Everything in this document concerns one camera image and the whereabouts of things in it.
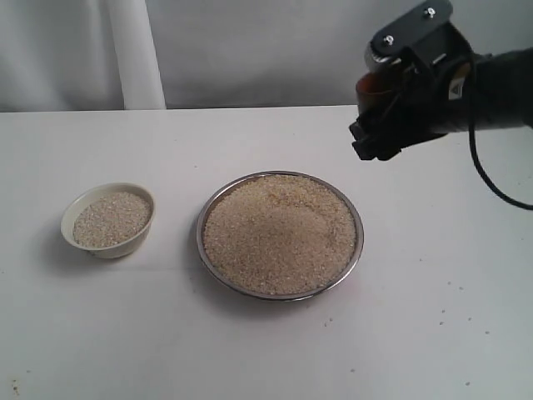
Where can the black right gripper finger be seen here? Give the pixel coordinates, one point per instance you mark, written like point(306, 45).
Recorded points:
point(373, 123)
point(367, 149)

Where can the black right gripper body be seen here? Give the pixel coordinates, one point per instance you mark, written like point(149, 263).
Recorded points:
point(454, 104)

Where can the brown wooden cup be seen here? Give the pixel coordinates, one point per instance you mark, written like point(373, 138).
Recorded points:
point(374, 89)

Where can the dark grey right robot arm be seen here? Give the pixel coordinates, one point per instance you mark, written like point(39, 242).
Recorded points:
point(488, 92)

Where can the rice heap on plate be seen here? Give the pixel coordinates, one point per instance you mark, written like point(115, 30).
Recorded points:
point(279, 233)

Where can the rice in white bowl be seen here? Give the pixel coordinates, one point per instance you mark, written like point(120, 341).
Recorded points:
point(111, 220)

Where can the white ceramic bowl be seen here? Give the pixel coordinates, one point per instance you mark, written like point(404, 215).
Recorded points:
point(92, 195)

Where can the round steel plate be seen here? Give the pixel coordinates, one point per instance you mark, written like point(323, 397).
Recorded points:
point(207, 208)

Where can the white backdrop curtain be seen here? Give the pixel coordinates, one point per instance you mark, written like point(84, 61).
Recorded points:
point(110, 55)

